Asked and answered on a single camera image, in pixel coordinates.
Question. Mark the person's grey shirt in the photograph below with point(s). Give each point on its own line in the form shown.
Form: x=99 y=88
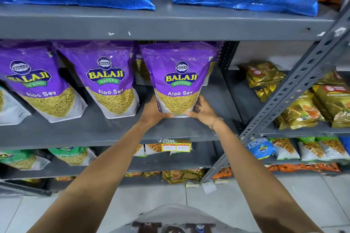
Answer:
x=169 y=219

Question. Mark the white and yellow snack packet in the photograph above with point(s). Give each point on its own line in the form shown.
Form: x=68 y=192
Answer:
x=140 y=150
x=153 y=148

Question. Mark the grey slotted metal shelf rack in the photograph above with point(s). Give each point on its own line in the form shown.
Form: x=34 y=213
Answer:
x=273 y=110

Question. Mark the white and green snack packet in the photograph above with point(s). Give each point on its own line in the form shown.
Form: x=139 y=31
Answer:
x=335 y=148
x=310 y=149
x=284 y=148

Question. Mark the person's left hand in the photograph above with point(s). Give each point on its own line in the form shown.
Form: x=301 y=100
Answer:
x=151 y=115

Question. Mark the person's right thumb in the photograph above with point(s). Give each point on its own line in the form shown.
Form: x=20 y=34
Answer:
x=192 y=114

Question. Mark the orange snack packet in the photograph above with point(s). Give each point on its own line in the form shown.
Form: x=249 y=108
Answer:
x=222 y=173

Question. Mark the person's right hand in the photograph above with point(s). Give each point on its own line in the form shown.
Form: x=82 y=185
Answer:
x=205 y=111

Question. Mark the purple snack packet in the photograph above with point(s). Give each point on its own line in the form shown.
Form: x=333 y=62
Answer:
x=41 y=77
x=11 y=110
x=109 y=77
x=140 y=69
x=179 y=77

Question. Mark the yellow shelf price label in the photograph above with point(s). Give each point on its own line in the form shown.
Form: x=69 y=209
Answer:
x=176 y=146

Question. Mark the white paper price tag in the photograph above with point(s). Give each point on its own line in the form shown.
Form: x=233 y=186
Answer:
x=192 y=184
x=209 y=187

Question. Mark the small blue snack packet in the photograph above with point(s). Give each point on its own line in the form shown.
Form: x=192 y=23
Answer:
x=259 y=148

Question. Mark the row of orange snack packets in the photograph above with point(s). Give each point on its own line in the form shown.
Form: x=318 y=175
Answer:
x=306 y=167

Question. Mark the person's left thumb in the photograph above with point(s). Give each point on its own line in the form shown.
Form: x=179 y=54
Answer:
x=166 y=116

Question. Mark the person's left forearm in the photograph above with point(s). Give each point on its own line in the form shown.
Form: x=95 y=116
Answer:
x=95 y=181

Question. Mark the person's right forearm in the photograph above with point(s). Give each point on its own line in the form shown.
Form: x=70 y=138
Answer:
x=246 y=172

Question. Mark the dark gold snack packet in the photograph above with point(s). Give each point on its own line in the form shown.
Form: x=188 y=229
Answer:
x=193 y=174
x=172 y=176

